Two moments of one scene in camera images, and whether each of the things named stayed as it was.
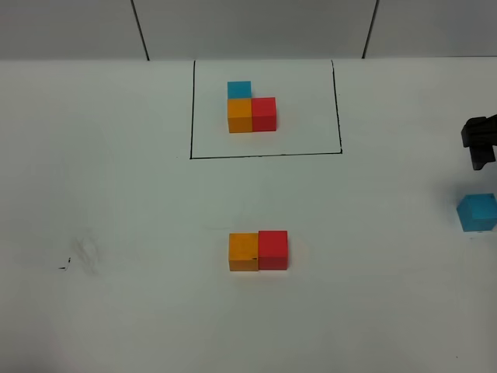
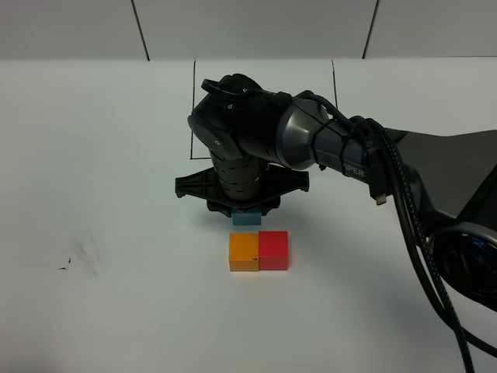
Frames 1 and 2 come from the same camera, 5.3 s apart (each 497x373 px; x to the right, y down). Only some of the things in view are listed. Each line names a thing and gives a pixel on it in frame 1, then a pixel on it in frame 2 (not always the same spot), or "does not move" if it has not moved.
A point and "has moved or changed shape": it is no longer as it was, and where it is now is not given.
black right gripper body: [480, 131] → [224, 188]
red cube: [272, 249] does not move
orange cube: [243, 254] does not move
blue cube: [477, 212] has moved or changed shape
